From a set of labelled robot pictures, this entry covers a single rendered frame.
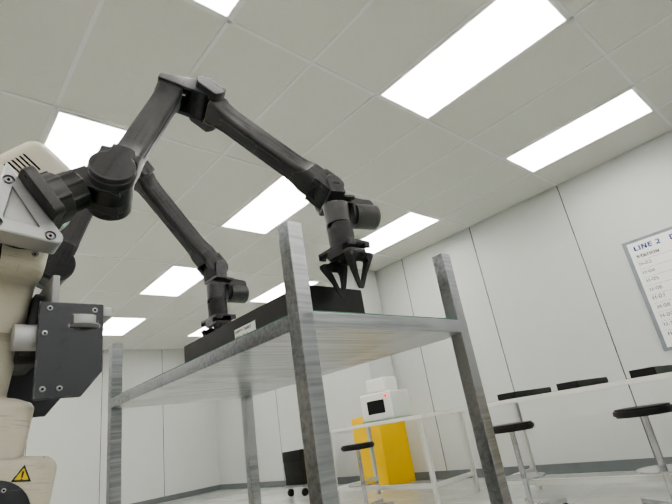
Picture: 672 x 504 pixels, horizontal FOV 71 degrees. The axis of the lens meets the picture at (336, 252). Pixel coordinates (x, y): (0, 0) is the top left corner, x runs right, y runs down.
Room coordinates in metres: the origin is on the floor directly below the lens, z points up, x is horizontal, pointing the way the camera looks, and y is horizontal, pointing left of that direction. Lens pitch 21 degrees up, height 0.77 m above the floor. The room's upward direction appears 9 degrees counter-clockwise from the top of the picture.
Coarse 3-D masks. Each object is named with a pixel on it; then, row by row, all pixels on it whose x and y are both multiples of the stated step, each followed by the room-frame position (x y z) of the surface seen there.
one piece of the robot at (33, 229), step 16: (16, 176) 0.61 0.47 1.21; (0, 192) 0.60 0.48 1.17; (16, 192) 0.61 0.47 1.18; (0, 208) 0.60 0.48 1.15; (16, 208) 0.62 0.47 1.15; (32, 208) 0.63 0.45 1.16; (0, 224) 0.61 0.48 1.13; (16, 224) 0.61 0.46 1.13; (32, 224) 0.63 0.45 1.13; (48, 224) 0.64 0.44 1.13; (0, 240) 0.63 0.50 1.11; (16, 240) 0.64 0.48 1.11; (32, 240) 0.64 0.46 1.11; (48, 240) 0.64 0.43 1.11
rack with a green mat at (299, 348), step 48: (288, 240) 0.69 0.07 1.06; (288, 288) 0.70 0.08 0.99; (288, 336) 0.74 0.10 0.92; (336, 336) 0.81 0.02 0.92; (384, 336) 0.89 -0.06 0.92; (432, 336) 0.98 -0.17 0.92; (144, 384) 1.14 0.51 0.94; (192, 384) 1.11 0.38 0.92; (240, 384) 1.26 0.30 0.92; (288, 384) 1.44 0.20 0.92; (480, 384) 1.00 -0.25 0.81; (480, 432) 0.99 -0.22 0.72
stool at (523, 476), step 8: (504, 424) 3.89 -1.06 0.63; (512, 424) 3.69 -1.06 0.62; (520, 424) 3.69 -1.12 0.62; (528, 424) 3.70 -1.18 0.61; (496, 432) 3.76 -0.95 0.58; (504, 432) 3.71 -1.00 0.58; (512, 432) 3.82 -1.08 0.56; (512, 440) 3.83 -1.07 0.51; (520, 456) 3.82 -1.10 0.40; (520, 464) 3.82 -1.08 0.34; (520, 472) 3.83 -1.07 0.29; (536, 472) 3.90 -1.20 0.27; (512, 480) 3.74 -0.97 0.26; (520, 480) 3.71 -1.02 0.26; (528, 488) 3.82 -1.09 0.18; (528, 496) 3.82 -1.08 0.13
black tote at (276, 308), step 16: (320, 288) 0.96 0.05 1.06; (272, 304) 1.01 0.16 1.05; (320, 304) 0.96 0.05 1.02; (336, 304) 0.99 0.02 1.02; (352, 304) 1.02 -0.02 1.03; (240, 320) 1.11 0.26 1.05; (256, 320) 1.06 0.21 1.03; (272, 320) 1.01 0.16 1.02; (208, 336) 1.23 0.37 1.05; (224, 336) 1.17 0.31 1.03; (240, 336) 1.11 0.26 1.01; (192, 352) 1.30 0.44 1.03
